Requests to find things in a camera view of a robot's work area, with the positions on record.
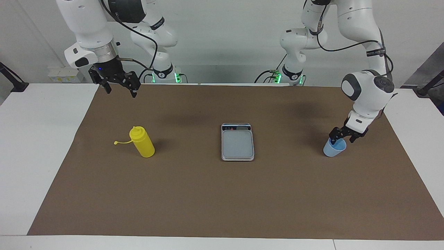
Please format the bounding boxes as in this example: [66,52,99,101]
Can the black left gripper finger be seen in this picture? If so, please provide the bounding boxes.
[350,129,369,143]
[329,128,344,144]

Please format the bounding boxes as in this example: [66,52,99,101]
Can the light blue plastic cup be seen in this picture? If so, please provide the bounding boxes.
[323,137,347,157]

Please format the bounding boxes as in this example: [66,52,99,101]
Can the yellow squeeze bottle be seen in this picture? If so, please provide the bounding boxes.
[114,126,155,158]

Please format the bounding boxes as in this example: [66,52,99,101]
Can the silver digital kitchen scale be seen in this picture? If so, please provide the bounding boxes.
[221,123,255,161]

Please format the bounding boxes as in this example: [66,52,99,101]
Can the black clamp stand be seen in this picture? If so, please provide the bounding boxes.
[0,62,29,93]
[416,69,444,97]

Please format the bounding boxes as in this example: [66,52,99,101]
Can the brown paper table mat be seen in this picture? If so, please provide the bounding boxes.
[27,83,444,241]

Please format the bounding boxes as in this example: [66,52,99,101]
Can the black base cable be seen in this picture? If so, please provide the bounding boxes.
[139,68,155,84]
[254,54,281,84]

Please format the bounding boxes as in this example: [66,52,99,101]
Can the white wall socket box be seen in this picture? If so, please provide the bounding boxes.
[48,68,81,83]

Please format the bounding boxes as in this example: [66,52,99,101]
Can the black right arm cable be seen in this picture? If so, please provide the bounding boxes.
[100,0,159,80]

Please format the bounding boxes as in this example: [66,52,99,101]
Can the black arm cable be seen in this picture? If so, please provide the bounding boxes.
[305,0,394,76]
[100,0,159,80]

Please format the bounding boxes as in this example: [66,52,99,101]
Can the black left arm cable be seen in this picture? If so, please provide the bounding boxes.
[305,0,394,76]

